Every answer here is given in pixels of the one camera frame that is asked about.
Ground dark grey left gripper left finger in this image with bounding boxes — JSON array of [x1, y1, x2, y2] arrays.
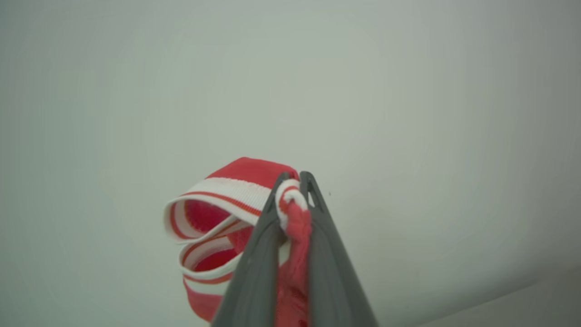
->
[[211, 172, 291, 327]]

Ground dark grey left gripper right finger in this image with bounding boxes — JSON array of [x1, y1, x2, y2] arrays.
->
[[299, 171, 379, 327]]

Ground red and white jersey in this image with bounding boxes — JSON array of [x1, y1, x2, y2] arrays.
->
[[163, 157, 314, 327]]

